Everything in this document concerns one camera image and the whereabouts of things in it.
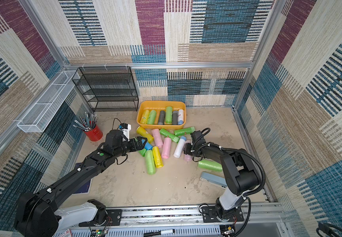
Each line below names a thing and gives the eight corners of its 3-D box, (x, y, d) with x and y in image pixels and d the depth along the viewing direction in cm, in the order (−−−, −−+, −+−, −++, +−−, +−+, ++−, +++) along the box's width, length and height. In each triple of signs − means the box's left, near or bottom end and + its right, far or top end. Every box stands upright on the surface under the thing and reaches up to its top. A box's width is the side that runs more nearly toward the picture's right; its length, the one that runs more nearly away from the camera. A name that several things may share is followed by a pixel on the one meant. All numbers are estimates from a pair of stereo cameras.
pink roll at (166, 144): (160, 157, 95) (160, 155, 93) (163, 139, 104) (163, 137, 101) (169, 158, 94) (169, 156, 92) (171, 140, 103) (171, 137, 101)
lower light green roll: (148, 175, 88) (147, 173, 86) (145, 153, 97) (145, 150, 95) (156, 173, 89) (156, 171, 86) (153, 151, 98) (152, 149, 95)
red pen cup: (90, 141, 105) (82, 132, 97) (93, 134, 109) (86, 125, 100) (101, 141, 105) (94, 132, 96) (103, 134, 109) (97, 125, 100)
